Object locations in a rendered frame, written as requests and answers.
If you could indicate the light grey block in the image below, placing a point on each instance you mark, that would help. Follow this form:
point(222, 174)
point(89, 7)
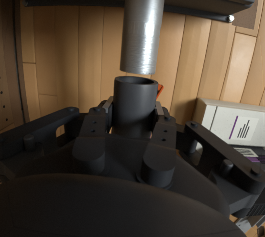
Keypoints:
point(246, 223)

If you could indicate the brown square wall panel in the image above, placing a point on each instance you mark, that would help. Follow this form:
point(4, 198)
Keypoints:
point(246, 17)

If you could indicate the white box with label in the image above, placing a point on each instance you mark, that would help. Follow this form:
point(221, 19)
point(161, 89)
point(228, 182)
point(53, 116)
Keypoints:
point(209, 117)

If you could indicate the red plunger tab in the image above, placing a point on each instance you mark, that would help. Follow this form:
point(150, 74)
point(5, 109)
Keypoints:
point(160, 91)

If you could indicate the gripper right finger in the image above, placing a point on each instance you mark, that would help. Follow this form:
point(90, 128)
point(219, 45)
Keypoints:
point(163, 148)

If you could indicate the silver wand tube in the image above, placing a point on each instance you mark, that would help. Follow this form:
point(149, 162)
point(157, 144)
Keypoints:
point(140, 34)

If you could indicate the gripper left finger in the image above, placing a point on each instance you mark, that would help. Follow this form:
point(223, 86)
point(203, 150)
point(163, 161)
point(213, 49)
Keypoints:
point(91, 133)

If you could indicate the dark grey block purple stripe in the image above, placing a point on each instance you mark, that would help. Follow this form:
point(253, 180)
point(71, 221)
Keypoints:
point(244, 151)

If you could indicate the silver hex bolt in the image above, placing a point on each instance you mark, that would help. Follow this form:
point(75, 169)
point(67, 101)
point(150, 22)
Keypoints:
point(230, 18)

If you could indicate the dark grey hollow tube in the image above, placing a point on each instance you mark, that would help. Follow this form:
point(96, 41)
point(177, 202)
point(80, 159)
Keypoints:
point(134, 106)

